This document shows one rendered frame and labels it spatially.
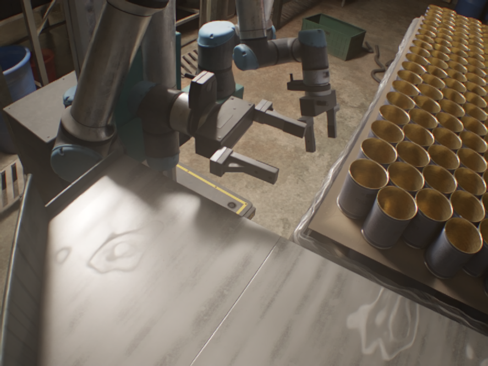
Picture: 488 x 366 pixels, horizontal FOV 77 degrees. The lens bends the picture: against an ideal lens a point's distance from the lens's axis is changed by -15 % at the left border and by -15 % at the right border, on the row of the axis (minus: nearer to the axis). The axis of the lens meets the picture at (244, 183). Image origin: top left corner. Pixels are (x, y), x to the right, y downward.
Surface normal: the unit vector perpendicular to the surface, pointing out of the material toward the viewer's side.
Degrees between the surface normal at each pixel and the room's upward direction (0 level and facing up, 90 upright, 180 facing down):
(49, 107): 0
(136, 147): 0
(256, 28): 70
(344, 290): 0
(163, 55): 90
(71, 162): 97
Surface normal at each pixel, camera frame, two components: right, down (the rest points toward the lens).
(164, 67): 0.50, 0.64
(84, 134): 0.39, 0.03
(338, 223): 0.07, -0.69
